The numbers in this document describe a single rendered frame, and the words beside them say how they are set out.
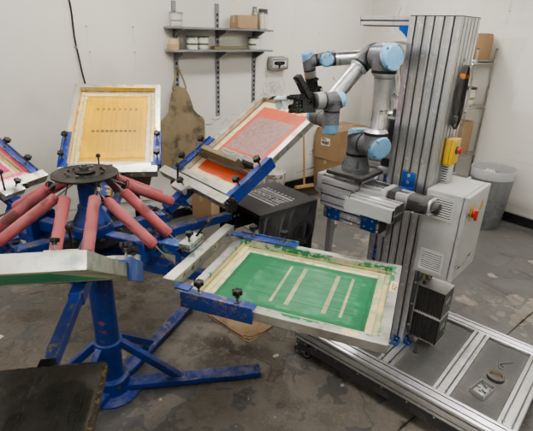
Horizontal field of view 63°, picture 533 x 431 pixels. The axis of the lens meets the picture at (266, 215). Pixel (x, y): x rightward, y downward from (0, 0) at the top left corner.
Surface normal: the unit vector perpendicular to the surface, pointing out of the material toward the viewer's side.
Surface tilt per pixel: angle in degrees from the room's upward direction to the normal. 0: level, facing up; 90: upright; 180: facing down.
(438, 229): 90
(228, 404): 0
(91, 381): 0
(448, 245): 90
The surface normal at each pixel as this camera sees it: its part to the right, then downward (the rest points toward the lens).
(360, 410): 0.03, -0.92
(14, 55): 0.64, 0.32
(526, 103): -0.77, 0.22
